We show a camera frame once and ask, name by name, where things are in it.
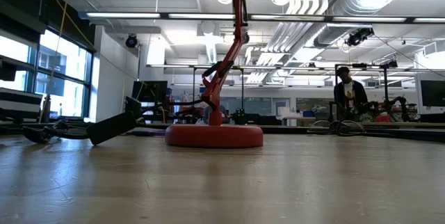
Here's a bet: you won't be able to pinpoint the red desk lamp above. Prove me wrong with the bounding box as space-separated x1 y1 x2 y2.
164 0 264 149

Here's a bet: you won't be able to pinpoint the black computer monitor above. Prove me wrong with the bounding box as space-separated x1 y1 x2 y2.
131 80 168 105

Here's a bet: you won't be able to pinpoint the dark purple pen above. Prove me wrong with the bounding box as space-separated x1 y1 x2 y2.
127 130 167 137

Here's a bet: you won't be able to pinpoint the black equipment box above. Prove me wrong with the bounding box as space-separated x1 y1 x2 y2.
124 95 143 127

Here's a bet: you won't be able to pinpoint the black ceiling spotlight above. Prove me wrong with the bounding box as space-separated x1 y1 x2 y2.
124 34 139 49

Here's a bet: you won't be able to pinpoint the person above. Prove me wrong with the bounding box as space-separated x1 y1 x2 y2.
333 66 369 122

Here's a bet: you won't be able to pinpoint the long ceiling strip light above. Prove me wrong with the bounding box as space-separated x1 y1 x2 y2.
79 10 445 24

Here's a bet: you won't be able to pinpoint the large window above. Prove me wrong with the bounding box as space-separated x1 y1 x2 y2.
0 29 94 120

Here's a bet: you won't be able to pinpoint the white framed monitor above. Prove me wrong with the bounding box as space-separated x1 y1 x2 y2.
415 72 445 115

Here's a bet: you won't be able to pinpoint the coiled black cables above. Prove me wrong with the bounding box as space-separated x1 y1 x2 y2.
309 119 368 137

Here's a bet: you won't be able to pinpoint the black ceiling camera cluster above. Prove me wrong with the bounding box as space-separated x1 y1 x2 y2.
346 27 375 47

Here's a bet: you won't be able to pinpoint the yellow hanging cable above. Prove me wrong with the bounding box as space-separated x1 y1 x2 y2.
38 0 72 122

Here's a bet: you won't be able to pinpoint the black table edge rail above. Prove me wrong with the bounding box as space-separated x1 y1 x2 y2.
137 122 445 144

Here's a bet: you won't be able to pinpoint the black lamp power cable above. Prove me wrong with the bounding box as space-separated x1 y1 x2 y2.
22 98 203 145

